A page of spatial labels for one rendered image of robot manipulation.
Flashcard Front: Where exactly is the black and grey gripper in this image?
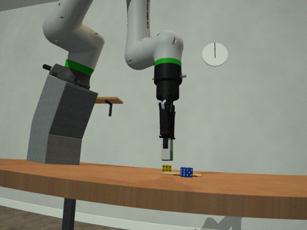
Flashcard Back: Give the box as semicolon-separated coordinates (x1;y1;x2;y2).
156;80;179;160

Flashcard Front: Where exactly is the yellow die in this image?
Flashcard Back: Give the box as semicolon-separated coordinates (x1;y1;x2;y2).
162;165;171;172

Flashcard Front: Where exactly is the blue die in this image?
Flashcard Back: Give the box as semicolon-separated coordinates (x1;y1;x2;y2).
180;167;193;177

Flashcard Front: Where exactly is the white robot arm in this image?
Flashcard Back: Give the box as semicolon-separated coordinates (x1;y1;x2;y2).
43;0;187;90

